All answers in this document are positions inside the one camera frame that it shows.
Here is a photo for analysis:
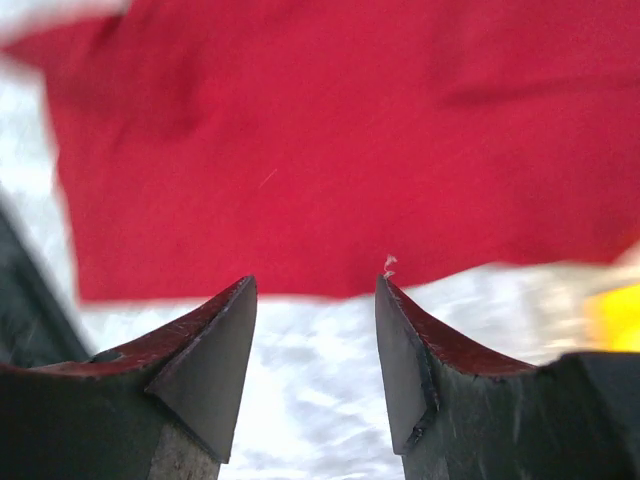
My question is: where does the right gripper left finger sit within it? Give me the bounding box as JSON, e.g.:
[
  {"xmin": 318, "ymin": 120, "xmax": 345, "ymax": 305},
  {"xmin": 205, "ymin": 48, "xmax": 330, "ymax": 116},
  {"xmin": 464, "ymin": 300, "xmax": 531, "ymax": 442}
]
[{"xmin": 1, "ymin": 276, "xmax": 257, "ymax": 479}]

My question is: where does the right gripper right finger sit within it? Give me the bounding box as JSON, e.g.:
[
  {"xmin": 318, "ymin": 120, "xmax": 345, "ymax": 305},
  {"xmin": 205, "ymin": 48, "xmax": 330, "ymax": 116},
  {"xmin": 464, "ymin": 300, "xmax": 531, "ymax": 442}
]
[{"xmin": 375, "ymin": 278, "xmax": 639, "ymax": 480}]

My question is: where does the black base beam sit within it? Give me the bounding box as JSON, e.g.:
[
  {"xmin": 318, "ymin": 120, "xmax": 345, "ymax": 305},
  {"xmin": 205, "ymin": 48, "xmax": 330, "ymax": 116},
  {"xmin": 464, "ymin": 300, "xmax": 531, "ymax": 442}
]
[{"xmin": 1, "ymin": 211, "xmax": 90, "ymax": 368}]

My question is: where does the red t shirt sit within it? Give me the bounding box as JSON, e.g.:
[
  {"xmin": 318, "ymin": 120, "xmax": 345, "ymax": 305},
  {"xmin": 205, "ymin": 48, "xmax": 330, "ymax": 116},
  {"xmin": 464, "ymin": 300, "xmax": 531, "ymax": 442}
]
[{"xmin": 5, "ymin": 1, "xmax": 639, "ymax": 301}]

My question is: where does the yellow plastic tray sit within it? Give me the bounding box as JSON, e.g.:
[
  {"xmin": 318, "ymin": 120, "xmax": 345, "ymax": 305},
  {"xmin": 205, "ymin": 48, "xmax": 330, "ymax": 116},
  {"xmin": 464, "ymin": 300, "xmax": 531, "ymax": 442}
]
[{"xmin": 584, "ymin": 284, "xmax": 640, "ymax": 353}]

